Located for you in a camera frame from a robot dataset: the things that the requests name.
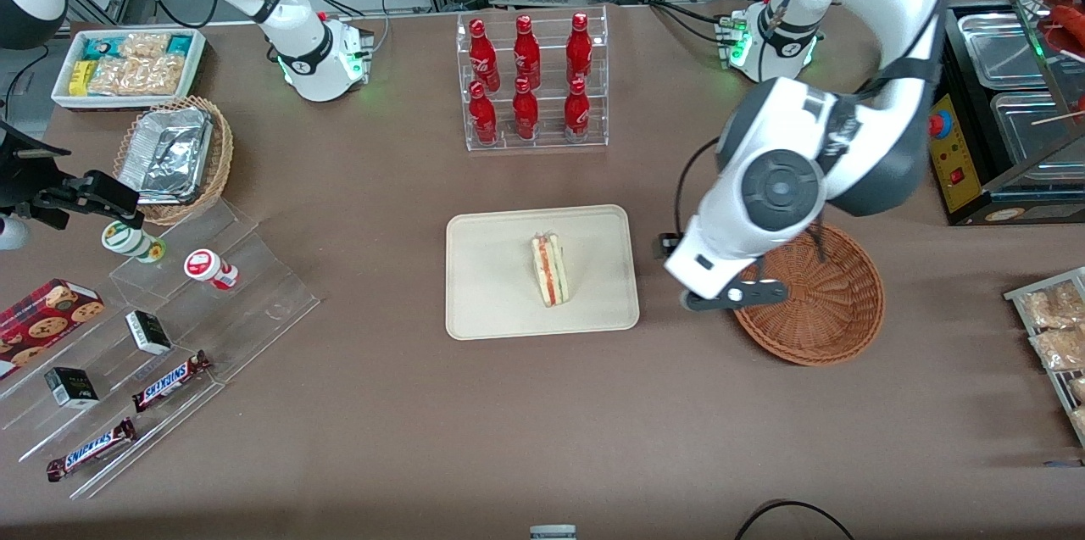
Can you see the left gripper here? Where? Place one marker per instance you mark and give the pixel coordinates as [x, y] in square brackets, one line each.
[658, 245]

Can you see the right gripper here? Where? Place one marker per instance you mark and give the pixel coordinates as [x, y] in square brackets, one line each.
[19, 184]

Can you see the triangle sandwich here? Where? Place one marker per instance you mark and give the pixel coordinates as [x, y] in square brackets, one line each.
[551, 273]

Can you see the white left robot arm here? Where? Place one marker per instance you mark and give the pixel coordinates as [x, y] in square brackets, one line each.
[814, 158]

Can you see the silver foil tray stack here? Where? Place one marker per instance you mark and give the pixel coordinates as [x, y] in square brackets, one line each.
[165, 154]

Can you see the brown wicker basket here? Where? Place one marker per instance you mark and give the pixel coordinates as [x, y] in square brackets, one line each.
[831, 311]

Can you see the tan wicker basket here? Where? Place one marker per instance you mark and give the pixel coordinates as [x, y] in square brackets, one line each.
[219, 167]

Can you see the beige plastic tray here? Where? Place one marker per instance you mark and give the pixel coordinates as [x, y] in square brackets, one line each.
[492, 286]

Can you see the grey metal snack tray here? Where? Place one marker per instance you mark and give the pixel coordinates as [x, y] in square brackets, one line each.
[1017, 296]

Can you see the white cup green label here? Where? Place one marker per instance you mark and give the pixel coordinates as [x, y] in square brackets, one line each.
[131, 241]

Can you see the white snack bin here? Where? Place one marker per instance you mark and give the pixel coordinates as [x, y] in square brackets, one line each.
[127, 103]

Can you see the yellow snack packet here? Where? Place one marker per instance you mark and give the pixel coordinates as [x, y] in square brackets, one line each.
[80, 78]

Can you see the clear cracker bag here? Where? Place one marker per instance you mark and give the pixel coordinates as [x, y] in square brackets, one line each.
[140, 75]
[144, 44]

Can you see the white cup red label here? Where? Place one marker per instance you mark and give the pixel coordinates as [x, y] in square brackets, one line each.
[208, 267]

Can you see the teal snack packet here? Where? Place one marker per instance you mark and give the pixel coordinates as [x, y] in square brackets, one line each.
[180, 44]
[100, 48]

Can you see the red cookie box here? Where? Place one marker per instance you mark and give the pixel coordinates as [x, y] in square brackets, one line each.
[42, 324]

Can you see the small black box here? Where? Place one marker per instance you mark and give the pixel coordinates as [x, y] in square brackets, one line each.
[149, 332]
[72, 387]

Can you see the clear acrylic stepped display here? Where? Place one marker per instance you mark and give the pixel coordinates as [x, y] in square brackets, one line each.
[254, 303]

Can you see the Snickers bar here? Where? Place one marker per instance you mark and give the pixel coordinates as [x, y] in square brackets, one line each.
[89, 449]
[169, 381]

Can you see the red cola bottle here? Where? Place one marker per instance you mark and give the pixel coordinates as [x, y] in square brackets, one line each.
[576, 112]
[482, 116]
[579, 48]
[525, 112]
[484, 57]
[526, 52]

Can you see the clear acrylic bottle rack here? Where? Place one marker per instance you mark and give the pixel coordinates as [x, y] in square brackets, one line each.
[547, 141]

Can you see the black food warmer yellow panel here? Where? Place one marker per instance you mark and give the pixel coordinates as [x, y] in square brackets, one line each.
[958, 158]

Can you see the small grey device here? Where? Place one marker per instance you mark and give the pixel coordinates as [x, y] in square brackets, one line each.
[553, 533]

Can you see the clear pastry bag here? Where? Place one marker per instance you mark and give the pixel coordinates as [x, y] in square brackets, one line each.
[1059, 349]
[1078, 392]
[1055, 307]

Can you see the steel warmer pan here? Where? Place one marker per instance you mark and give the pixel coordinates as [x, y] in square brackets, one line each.
[1034, 137]
[1004, 48]

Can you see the wooden skewer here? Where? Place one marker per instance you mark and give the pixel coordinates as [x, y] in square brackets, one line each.
[1059, 118]

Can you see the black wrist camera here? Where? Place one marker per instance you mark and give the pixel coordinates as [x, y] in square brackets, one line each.
[668, 246]

